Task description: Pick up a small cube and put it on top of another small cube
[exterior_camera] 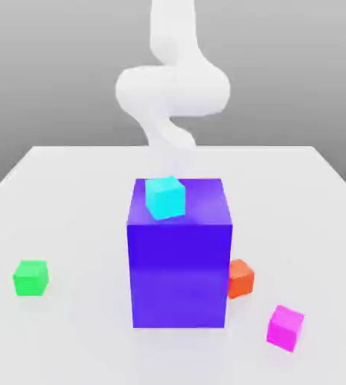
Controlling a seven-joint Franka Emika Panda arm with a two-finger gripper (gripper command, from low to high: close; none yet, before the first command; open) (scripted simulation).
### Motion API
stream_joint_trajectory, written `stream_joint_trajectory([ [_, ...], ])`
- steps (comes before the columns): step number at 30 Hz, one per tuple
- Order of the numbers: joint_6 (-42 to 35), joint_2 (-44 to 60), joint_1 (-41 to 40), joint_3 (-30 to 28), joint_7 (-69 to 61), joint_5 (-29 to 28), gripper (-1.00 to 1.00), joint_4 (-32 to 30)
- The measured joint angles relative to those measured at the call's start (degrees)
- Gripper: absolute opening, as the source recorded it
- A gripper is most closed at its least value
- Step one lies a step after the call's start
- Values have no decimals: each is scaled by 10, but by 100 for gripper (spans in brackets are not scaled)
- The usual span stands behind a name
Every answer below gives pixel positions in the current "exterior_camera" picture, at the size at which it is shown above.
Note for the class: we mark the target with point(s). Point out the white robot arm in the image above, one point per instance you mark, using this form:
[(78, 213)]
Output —
[(173, 90)]

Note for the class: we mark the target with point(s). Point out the small cyan cube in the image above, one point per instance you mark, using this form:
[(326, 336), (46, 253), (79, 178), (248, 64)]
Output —
[(165, 198)]

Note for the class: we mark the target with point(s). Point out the small orange cube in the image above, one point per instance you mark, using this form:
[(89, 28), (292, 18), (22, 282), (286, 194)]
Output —
[(241, 279)]

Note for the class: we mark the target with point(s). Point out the small green cube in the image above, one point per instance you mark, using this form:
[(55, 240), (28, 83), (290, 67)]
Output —
[(30, 278)]

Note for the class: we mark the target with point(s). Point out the small magenta cube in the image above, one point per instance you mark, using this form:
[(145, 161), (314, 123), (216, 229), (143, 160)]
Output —
[(284, 329)]

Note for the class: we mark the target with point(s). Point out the large purple box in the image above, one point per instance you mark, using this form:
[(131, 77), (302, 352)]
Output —
[(179, 270)]

